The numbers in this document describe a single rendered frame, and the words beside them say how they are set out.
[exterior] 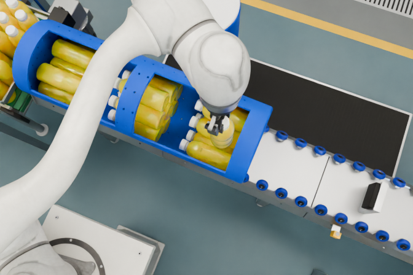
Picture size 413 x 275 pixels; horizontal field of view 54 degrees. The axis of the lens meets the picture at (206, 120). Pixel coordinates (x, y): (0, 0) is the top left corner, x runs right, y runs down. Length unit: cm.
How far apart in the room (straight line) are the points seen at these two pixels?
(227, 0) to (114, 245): 100
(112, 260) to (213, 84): 93
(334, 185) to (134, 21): 108
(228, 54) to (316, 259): 199
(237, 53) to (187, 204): 189
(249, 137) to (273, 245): 130
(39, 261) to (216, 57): 86
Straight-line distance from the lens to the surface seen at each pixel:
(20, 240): 129
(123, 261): 144
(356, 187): 162
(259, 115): 129
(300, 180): 157
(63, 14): 180
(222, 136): 109
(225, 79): 64
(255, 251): 247
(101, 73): 72
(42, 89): 160
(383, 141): 253
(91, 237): 148
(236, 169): 130
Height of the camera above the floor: 246
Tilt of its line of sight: 75 degrees down
